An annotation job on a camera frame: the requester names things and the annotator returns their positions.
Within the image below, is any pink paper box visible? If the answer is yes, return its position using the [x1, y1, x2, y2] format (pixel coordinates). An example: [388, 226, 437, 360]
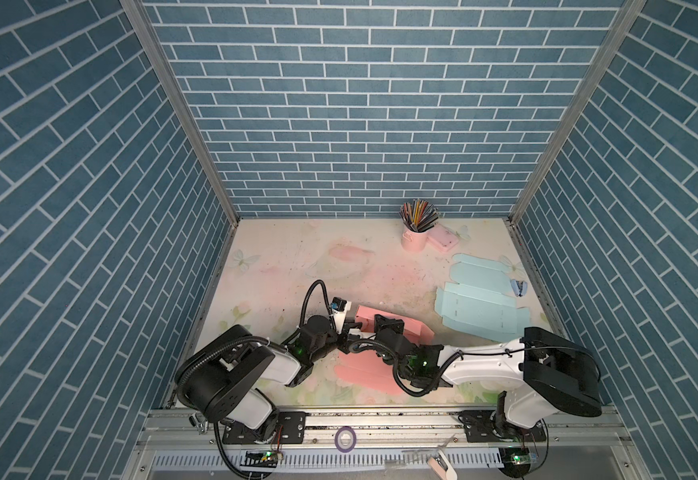
[333, 304, 437, 397]

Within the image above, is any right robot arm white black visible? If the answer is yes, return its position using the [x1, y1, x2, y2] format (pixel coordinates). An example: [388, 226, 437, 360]
[340, 316, 603, 440]

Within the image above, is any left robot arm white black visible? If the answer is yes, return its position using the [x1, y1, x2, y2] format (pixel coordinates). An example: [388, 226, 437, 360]
[174, 280, 352, 479]

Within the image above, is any light blue flat paper box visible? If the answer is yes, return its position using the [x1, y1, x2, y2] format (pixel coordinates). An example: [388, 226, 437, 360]
[434, 253, 532, 343]

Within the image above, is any pink metal pencil cup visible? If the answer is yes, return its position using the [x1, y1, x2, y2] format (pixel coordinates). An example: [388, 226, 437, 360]
[401, 228, 428, 253]

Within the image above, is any pink pencil case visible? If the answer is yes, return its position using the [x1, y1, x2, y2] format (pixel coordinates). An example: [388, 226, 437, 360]
[428, 224, 460, 253]

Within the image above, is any coloured pencils bundle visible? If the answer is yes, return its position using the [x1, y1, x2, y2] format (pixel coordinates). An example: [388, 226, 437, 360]
[399, 199, 440, 233]

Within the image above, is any small blue clip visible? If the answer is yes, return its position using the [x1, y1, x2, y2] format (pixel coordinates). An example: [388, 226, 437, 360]
[510, 279, 529, 297]

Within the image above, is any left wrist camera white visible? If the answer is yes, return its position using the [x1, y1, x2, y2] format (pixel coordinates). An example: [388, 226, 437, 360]
[330, 297, 362, 334]

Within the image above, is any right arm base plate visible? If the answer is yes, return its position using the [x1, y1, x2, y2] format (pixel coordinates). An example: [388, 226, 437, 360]
[457, 410, 548, 443]

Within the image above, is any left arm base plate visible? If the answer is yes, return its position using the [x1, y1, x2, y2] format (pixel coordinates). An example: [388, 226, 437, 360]
[222, 411, 307, 445]

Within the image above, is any purple tape ring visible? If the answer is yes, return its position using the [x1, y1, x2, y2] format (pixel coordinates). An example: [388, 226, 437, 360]
[334, 425, 358, 454]

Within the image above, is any white tool on rail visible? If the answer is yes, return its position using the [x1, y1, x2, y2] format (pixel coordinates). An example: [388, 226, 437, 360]
[403, 443, 458, 480]

